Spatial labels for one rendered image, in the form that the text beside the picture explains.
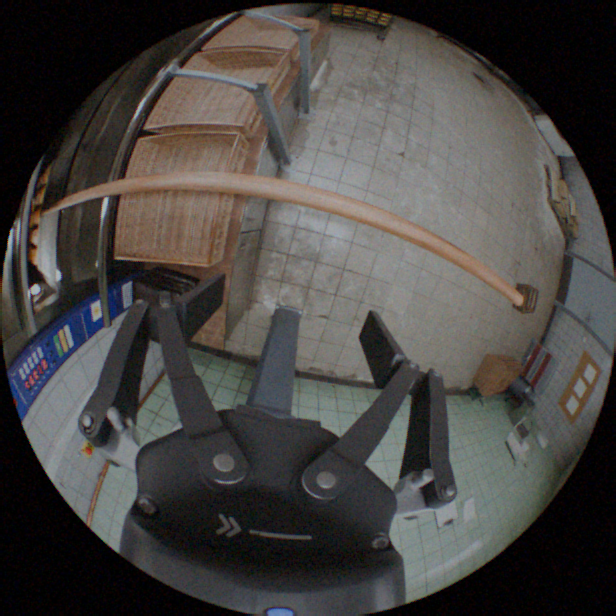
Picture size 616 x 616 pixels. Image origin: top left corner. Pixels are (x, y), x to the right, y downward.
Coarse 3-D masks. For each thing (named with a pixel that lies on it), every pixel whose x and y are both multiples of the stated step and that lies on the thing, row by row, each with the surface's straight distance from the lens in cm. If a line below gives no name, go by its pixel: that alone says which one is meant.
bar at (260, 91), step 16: (256, 16) 105; (208, 32) 84; (304, 32) 105; (192, 48) 77; (304, 48) 112; (176, 64) 71; (304, 64) 122; (160, 80) 66; (208, 80) 70; (224, 80) 69; (240, 80) 70; (304, 80) 134; (144, 96) 64; (256, 96) 73; (304, 96) 150; (272, 112) 83; (304, 112) 171; (128, 128) 59; (272, 128) 96; (288, 160) 142; (112, 176) 56
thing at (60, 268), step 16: (128, 64) 116; (112, 96) 102; (96, 112) 97; (80, 144) 92; (80, 160) 92; (64, 192) 91; (64, 208) 89; (64, 224) 89; (64, 240) 90; (64, 256) 91; (64, 272) 92; (64, 288) 93
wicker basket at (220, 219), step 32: (192, 160) 110; (224, 160) 101; (160, 192) 113; (192, 192) 105; (160, 224) 115; (192, 224) 103; (224, 224) 91; (128, 256) 102; (160, 256) 98; (192, 256) 98
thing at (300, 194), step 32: (96, 192) 54; (128, 192) 44; (224, 192) 31; (256, 192) 28; (288, 192) 27; (320, 192) 28; (384, 224) 29; (416, 224) 32; (448, 256) 35; (512, 288) 52
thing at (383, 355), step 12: (372, 312) 19; (372, 324) 18; (384, 324) 17; (360, 336) 20; (372, 336) 17; (384, 336) 15; (372, 348) 17; (384, 348) 15; (396, 348) 14; (372, 360) 16; (384, 360) 15; (396, 360) 14; (372, 372) 16; (384, 372) 14; (384, 384) 15
